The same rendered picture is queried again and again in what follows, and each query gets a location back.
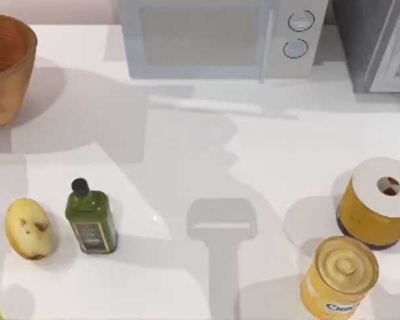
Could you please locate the microwave oven door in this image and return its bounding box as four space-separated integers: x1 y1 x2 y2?
116 0 276 81

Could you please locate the green bottle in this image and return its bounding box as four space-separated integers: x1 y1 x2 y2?
65 177 118 255

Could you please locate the microwave knob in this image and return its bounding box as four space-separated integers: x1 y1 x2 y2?
282 38 309 60
287 9 316 33

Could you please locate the pale microwave oven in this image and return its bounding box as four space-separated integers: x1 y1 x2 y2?
115 0 330 84

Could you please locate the yellow tub with white lid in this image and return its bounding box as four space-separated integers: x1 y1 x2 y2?
336 157 400 251

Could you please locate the yellow can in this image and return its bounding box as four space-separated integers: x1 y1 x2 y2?
300 235 379 320

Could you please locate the yellow potato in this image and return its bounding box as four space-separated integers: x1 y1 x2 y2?
4 197 55 260

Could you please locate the brown plant pot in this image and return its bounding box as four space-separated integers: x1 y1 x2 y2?
0 12 39 129

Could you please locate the grey cabinet door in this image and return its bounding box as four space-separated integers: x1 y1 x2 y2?
361 0 400 93

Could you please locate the microwave door handle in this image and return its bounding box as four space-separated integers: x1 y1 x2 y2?
260 8 275 84

